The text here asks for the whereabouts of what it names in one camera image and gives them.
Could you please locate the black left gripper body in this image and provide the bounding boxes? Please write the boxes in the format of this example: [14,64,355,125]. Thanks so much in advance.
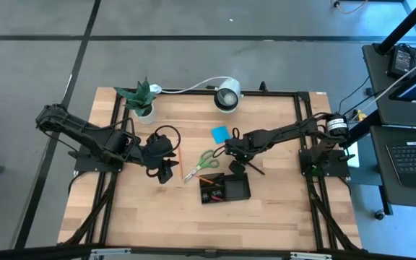
[142,134,176,170]

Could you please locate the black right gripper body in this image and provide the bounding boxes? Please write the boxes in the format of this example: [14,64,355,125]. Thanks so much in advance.
[228,130,263,163]

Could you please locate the blue sticky note pad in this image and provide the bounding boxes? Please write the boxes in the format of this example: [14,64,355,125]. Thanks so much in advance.
[211,125,232,145]

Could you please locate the green-handled scissors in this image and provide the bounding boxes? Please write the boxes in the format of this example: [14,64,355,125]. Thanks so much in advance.
[182,149,220,183]

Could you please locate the dark brown pen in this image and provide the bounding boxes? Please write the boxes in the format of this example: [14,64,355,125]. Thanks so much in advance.
[246,161,267,177]

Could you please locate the black mesh desk organizer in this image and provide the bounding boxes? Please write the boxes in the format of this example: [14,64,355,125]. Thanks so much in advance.
[198,171,252,206]

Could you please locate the white cylindrical lamp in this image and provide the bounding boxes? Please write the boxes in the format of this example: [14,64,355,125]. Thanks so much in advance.
[213,76,244,115]

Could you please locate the green plant in white pot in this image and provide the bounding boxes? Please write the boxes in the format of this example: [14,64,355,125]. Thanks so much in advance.
[113,77,158,126]

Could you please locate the black metal bar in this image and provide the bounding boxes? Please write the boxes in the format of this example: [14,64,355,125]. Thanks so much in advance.
[339,115,381,145]

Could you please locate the black desk leg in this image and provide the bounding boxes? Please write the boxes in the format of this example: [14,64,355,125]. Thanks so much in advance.
[378,183,392,216]

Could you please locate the black desk top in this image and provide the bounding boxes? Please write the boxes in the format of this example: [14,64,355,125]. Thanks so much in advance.
[369,124,416,211]
[361,42,416,130]

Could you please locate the black rig crossbar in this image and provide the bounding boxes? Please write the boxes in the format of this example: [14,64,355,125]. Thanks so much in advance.
[0,242,416,260]

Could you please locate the black power adapter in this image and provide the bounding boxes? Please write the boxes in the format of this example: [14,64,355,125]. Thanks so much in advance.
[386,43,416,79]

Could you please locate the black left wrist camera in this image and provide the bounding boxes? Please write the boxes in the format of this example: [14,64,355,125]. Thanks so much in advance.
[156,165,173,185]

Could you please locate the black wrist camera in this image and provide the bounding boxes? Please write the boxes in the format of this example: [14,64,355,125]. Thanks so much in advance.
[156,165,173,185]
[228,160,247,175]

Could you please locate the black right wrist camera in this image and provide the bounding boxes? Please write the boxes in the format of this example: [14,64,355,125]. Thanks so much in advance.
[228,160,247,175]

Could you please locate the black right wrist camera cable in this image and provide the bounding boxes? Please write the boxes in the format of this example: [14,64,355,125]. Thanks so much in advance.
[212,126,241,159]

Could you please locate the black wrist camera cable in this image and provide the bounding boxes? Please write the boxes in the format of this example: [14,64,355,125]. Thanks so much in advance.
[212,126,241,159]
[152,124,182,160]

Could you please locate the black left wrist camera cable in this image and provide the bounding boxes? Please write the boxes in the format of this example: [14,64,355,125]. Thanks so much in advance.
[152,124,182,160]

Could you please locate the black aluminium table frame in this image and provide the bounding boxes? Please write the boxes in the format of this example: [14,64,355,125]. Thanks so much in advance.
[58,87,363,254]

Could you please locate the white cable with plug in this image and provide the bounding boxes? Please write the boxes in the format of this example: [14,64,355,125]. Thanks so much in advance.
[149,75,230,95]

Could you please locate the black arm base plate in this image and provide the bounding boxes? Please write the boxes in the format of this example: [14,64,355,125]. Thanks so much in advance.
[299,148,350,178]
[69,150,125,173]

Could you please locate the silver bracket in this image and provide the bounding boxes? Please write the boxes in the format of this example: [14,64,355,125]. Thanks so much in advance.
[289,251,334,260]
[89,247,132,260]

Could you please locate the black floor cable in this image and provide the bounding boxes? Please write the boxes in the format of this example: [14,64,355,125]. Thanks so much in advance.
[332,74,375,126]

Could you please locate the orange floor cable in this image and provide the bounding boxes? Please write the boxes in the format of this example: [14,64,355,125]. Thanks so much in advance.
[332,0,370,16]

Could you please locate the thin white cord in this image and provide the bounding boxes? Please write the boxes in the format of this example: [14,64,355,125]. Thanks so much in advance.
[368,50,416,105]

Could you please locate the black vertical post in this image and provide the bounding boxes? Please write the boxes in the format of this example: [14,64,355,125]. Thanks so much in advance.
[373,0,416,56]

